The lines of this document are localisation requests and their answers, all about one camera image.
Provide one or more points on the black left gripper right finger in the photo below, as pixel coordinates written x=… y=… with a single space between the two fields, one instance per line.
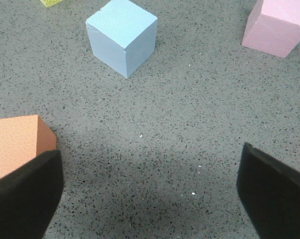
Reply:
x=270 y=193

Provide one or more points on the orange foam cube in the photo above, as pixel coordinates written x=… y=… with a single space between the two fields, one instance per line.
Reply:
x=21 y=140

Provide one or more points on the pink foam cube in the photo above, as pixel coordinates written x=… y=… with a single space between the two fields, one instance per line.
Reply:
x=273 y=27

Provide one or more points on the yellow foam cube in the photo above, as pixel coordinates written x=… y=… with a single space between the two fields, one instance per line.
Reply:
x=50 y=3

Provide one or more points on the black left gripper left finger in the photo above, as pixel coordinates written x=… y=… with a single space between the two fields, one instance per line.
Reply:
x=29 y=197

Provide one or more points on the light blue foam cube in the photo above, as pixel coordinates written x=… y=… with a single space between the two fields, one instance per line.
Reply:
x=122 y=35

